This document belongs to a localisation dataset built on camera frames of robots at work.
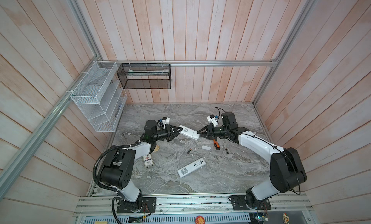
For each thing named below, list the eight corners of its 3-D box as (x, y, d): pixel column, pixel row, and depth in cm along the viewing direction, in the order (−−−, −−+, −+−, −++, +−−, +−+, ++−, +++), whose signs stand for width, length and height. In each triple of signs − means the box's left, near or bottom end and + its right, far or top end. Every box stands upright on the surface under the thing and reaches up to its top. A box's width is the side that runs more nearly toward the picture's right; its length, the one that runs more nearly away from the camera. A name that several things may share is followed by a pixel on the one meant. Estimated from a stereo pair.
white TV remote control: (180, 178, 84) (180, 177, 82) (176, 171, 87) (176, 170, 85) (206, 164, 89) (207, 163, 88) (202, 158, 92) (202, 156, 90)
